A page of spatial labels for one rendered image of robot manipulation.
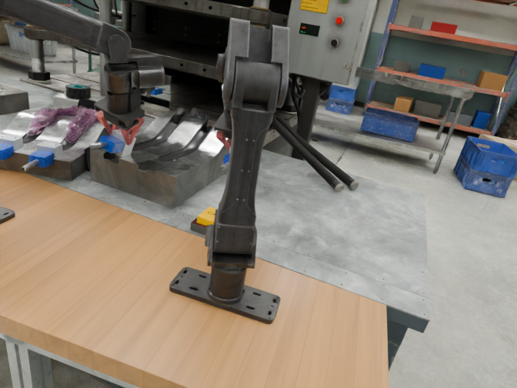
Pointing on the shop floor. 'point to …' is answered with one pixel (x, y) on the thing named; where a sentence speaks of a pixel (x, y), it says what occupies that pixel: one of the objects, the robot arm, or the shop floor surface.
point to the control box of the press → (323, 51)
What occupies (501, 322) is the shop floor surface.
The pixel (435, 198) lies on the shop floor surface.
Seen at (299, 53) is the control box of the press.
